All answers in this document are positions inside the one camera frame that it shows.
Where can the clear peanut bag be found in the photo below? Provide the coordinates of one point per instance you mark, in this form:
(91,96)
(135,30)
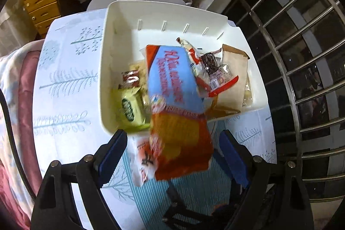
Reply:
(140,68)

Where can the white plastic bin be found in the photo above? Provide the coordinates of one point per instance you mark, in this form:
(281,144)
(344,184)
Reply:
(126,30)

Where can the stainless steel railing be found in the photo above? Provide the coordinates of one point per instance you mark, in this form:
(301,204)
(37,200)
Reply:
(286,122)

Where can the lace-covered cabinet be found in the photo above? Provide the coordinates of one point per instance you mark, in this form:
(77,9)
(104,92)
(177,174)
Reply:
(13,30)

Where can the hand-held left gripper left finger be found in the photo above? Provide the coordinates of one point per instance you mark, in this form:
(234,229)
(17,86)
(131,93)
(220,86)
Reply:
(110,157)

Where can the kraft paper snack packet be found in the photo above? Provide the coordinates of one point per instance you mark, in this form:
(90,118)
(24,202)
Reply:
(234,76)

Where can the dark brown snack packet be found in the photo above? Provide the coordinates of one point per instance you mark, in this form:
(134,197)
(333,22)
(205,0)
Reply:
(130,78)

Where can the clear bag beige biscuits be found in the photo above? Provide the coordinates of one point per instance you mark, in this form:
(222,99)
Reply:
(142,162)

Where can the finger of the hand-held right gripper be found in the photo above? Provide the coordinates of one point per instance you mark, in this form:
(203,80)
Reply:
(183,212)

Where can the green snack packet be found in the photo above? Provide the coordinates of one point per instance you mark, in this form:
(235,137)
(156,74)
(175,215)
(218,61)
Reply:
(129,108)

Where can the blue and orange cookie package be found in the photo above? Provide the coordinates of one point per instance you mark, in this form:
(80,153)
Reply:
(172,79)

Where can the red and white snack packet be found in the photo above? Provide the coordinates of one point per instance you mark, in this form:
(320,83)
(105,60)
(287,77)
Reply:
(192,54)

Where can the pink cloth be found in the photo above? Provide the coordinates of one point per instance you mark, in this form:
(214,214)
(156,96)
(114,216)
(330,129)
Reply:
(27,100)

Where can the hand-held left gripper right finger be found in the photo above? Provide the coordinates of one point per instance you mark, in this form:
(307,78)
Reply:
(234,160)

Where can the clear packet with red strip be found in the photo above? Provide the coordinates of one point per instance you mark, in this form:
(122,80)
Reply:
(210,63)

